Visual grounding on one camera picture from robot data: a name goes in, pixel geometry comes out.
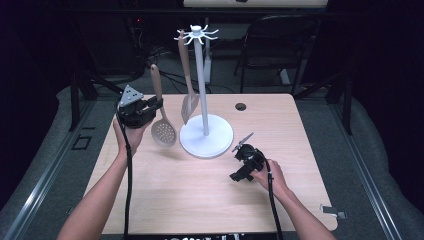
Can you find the beige silicone skimmer spoon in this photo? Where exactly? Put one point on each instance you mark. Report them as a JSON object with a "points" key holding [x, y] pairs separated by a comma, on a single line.
{"points": [[164, 131]]}

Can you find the black metal stand frame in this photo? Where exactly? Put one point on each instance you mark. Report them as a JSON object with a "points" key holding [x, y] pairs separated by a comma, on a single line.
{"points": [[75, 100], [348, 103]]}

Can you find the beige silicone solid spatula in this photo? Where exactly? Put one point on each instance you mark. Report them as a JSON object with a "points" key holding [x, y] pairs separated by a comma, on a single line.
{"points": [[188, 110]]}

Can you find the black strip with white print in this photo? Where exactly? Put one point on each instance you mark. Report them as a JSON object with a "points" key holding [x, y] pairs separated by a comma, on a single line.
{"points": [[203, 237]]}

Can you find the person's right hand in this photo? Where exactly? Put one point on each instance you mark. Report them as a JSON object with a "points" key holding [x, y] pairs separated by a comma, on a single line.
{"points": [[271, 178]]}

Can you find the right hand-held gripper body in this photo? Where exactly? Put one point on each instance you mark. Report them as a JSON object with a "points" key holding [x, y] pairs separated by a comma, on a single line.
{"points": [[251, 156]]}

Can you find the white utensil rack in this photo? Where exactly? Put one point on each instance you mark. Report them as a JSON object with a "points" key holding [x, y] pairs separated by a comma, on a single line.
{"points": [[206, 140]]}

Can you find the aluminium floor rail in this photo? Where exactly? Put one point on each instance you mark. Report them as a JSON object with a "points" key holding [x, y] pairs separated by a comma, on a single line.
{"points": [[43, 186], [366, 180]]}

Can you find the person's left hand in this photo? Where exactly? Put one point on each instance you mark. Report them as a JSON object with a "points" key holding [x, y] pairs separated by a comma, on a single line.
{"points": [[130, 140]]}

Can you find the black folding chair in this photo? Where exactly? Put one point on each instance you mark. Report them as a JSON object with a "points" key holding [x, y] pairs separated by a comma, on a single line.
{"points": [[276, 40]]}

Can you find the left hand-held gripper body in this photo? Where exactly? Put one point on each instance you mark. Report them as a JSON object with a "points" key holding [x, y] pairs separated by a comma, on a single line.
{"points": [[135, 113]]}

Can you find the grey table corner bracket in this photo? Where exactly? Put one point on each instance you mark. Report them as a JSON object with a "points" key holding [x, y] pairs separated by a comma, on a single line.
{"points": [[333, 211]]}

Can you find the white table leg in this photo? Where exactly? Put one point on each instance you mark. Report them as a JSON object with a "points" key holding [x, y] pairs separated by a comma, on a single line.
{"points": [[207, 66]]}

